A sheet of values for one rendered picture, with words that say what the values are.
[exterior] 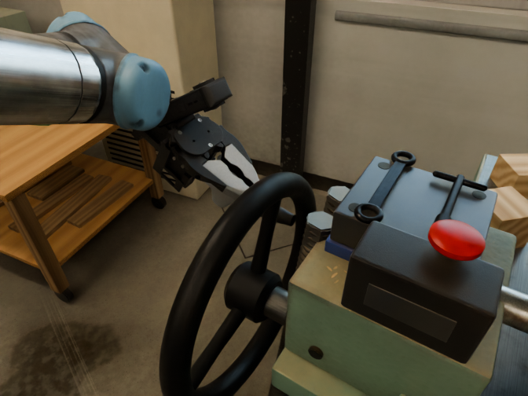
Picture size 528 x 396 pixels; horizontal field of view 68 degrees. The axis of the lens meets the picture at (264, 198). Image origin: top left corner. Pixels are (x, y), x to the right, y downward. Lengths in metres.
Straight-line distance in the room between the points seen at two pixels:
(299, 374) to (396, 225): 0.15
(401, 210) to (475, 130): 1.37
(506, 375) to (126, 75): 0.40
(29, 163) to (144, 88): 0.97
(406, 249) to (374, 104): 1.41
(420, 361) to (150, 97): 0.33
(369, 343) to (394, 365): 0.02
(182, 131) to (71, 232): 1.12
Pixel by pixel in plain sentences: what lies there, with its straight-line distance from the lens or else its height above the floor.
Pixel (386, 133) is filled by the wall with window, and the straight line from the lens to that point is 1.68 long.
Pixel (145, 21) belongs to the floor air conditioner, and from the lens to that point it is 1.59.
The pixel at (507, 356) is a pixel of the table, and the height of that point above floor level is 0.90.
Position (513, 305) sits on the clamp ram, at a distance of 0.32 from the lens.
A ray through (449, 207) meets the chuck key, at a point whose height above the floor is 1.01.
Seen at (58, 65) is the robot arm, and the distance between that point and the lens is 0.38.
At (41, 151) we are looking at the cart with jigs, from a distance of 1.40.
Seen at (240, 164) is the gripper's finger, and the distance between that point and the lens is 0.53.
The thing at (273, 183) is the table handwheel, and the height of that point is 0.95.
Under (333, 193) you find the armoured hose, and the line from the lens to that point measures 0.34.
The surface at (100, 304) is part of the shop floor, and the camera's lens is 1.57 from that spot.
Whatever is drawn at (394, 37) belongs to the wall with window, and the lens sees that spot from 1.55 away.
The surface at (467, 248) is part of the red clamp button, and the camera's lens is 0.24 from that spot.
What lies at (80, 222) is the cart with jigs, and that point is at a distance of 1.60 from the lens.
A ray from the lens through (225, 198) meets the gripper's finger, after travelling 0.53.
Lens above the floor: 1.18
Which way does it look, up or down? 39 degrees down
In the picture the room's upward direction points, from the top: straight up
